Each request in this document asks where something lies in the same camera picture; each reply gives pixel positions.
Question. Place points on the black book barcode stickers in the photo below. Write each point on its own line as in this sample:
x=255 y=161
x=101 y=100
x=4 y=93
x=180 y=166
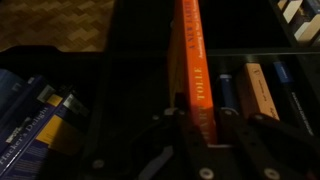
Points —
x=33 y=100

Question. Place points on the black cube shelf unit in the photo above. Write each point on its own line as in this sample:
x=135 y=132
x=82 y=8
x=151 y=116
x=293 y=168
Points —
x=140 y=50

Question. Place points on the tan thin book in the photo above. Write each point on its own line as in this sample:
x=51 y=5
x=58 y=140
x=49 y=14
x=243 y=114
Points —
x=256 y=93

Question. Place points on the blue Hacker's Delight book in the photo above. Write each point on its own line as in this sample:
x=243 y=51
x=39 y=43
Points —
x=50 y=140

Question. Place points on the orange paperback book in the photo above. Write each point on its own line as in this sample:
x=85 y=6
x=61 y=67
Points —
x=196 y=50

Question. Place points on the woven wicker basket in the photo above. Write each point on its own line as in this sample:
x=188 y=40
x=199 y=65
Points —
x=50 y=23

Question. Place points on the small blue book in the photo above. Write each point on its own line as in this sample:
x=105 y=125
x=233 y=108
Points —
x=228 y=93

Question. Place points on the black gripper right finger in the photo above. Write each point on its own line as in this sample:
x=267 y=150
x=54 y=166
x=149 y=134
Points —
x=253 y=150

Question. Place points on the black book blue label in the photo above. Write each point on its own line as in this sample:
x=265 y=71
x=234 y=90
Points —
x=283 y=71

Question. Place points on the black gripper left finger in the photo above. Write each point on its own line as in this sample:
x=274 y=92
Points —
x=196 y=156

